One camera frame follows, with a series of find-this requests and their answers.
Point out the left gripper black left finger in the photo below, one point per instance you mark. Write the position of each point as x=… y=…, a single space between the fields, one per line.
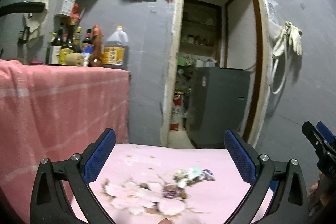
x=49 y=202

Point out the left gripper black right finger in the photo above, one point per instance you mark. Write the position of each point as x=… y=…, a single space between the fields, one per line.
x=289 y=201

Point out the blue wrapper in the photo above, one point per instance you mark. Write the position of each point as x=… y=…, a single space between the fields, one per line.
x=207 y=175

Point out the white paper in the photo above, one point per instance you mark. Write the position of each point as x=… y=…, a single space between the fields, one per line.
x=184 y=176

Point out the person's right hand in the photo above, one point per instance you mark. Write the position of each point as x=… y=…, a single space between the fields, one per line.
x=321 y=193

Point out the light pink table cloth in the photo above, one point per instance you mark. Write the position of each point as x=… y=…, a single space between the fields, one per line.
x=136 y=185

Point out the pink checkered counter cloth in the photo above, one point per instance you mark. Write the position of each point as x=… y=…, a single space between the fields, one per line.
x=53 y=112

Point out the cream rubber gloves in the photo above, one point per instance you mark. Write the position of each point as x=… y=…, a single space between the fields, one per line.
x=289 y=35

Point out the grey washing machine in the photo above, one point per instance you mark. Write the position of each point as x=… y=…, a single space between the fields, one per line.
x=217 y=103

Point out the red white sack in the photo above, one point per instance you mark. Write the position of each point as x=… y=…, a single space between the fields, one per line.
x=176 y=120

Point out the dark sauce bottle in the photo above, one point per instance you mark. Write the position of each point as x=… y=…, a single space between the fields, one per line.
x=68 y=46

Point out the green box on shelf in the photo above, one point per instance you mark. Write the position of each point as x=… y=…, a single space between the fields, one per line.
x=181 y=60

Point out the large dark oil jug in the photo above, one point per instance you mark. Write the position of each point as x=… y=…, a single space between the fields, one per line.
x=116 y=50

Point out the wooden door frame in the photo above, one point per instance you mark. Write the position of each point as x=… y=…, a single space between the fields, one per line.
x=261 y=90

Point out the black pan handle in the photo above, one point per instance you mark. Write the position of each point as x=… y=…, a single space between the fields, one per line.
x=22 y=7

